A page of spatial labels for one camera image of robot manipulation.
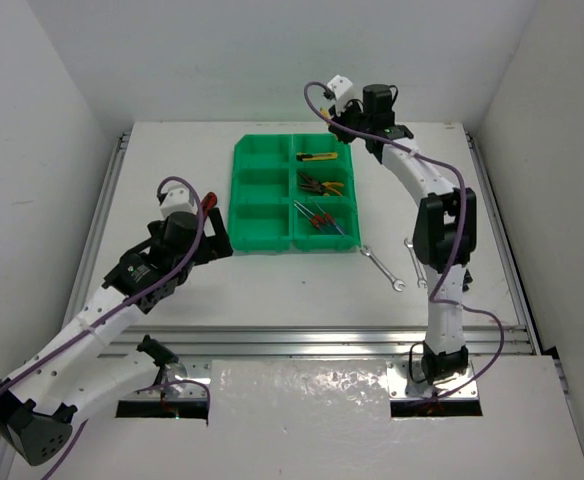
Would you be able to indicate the green compartment tray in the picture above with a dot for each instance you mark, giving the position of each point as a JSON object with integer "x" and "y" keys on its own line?
{"x": 264, "y": 184}

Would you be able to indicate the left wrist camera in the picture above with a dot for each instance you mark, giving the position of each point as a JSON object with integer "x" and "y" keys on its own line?
{"x": 176, "y": 199}

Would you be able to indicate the yellow needle-nose pliers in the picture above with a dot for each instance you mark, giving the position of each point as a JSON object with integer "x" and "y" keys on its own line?
{"x": 330, "y": 188}

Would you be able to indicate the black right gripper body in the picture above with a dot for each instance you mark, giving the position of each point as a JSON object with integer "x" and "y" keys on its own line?
{"x": 353, "y": 116}

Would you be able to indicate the red blue clear screwdriver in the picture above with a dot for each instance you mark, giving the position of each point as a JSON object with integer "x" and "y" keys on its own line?
{"x": 330, "y": 219}

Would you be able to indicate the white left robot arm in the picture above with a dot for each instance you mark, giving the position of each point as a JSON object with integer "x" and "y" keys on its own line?
{"x": 60, "y": 388}

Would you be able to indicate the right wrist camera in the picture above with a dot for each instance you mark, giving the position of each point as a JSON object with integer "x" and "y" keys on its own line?
{"x": 378, "y": 104}

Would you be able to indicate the white front cover panel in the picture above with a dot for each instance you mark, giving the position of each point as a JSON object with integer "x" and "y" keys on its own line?
{"x": 332, "y": 420}

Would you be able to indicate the chrome open-end wrench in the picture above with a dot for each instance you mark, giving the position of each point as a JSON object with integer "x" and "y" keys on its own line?
{"x": 419, "y": 271}
{"x": 397, "y": 284}

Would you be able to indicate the aluminium table rail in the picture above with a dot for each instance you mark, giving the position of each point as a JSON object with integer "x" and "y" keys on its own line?
{"x": 299, "y": 305}

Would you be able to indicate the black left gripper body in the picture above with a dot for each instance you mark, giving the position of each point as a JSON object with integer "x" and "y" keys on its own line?
{"x": 212, "y": 236}

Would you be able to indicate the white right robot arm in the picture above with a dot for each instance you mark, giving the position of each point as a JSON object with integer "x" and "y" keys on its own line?
{"x": 445, "y": 232}

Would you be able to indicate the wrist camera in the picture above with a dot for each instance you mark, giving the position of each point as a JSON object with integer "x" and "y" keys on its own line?
{"x": 378, "y": 104}
{"x": 176, "y": 199}

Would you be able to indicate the yellow utility knife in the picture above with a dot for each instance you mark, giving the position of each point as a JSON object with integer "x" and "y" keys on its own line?
{"x": 310, "y": 157}

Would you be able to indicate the red black utility knife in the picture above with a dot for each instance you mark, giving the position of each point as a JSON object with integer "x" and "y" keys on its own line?
{"x": 209, "y": 202}

